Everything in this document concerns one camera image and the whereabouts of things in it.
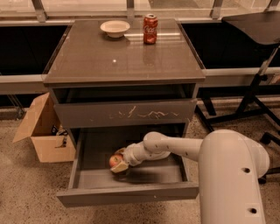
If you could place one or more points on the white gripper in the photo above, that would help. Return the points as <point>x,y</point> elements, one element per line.
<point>130,157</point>

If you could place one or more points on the red apple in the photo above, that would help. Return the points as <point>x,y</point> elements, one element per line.
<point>115,160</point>

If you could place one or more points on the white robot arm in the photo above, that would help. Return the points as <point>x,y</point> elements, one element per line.
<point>230,165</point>

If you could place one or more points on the open grey middle drawer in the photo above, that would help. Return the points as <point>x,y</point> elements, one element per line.
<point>92,183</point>

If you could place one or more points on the scratched grey top drawer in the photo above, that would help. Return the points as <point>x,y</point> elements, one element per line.
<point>124,113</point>

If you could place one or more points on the grey drawer cabinet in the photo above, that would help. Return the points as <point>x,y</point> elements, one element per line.
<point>92,67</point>

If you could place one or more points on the open cardboard box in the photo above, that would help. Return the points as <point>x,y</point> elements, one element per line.
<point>42,126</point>

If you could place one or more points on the white bowl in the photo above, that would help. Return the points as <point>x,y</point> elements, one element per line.
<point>115,28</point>

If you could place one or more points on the red cola can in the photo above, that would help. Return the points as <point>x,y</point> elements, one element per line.
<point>150,25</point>

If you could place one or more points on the black office chair base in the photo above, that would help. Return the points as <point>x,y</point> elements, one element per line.
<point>266,139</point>

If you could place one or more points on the metal window railing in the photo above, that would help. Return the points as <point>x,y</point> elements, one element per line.
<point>46,11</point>

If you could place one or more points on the black side table with stand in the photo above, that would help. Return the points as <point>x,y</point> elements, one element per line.
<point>261,27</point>

